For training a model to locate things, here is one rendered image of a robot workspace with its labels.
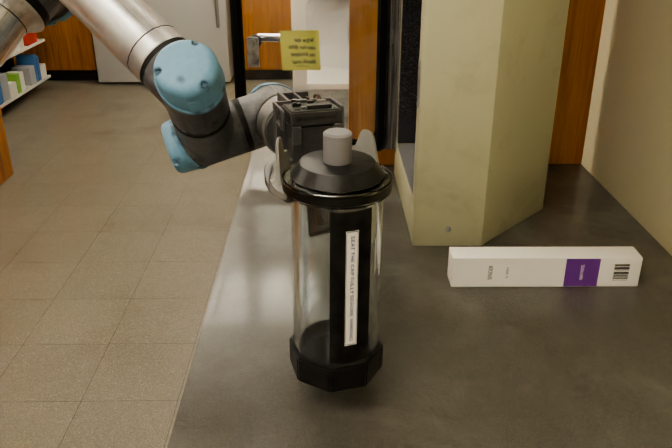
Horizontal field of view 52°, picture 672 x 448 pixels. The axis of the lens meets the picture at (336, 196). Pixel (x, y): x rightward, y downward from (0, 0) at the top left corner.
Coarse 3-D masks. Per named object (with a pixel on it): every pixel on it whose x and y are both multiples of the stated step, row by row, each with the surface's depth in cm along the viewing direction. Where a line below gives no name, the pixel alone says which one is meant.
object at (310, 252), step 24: (288, 168) 68; (384, 168) 68; (312, 192) 63; (360, 192) 63; (312, 216) 64; (312, 240) 65; (312, 264) 67; (312, 288) 68; (312, 312) 69; (312, 336) 70; (312, 360) 71; (360, 360) 71
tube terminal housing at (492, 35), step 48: (432, 0) 94; (480, 0) 94; (528, 0) 99; (432, 48) 97; (480, 48) 97; (528, 48) 103; (432, 96) 100; (480, 96) 100; (528, 96) 107; (432, 144) 103; (480, 144) 103; (528, 144) 112; (432, 192) 106; (480, 192) 106; (528, 192) 116; (432, 240) 109; (480, 240) 109
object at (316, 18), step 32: (256, 0) 128; (288, 0) 127; (320, 0) 126; (352, 0) 125; (256, 32) 130; (288, 32) 129; (320, 32) 128; (352, 32) 128; (288, 64) 132; (320, 64) 131; (352, 64) 130; (352, 96) 132; (352, 128) 135
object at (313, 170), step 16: (336, 128) 66; (336, 144) 64; (304, 160) 66; (320, 160) 66; (336, 160) 65; (352, 160) 67; (368, 160) 67; (304, 176) 64; (320, 176) 63; (336, 176) 63; (352, 176) 63; (368, 176) 64; (336, 192) 63
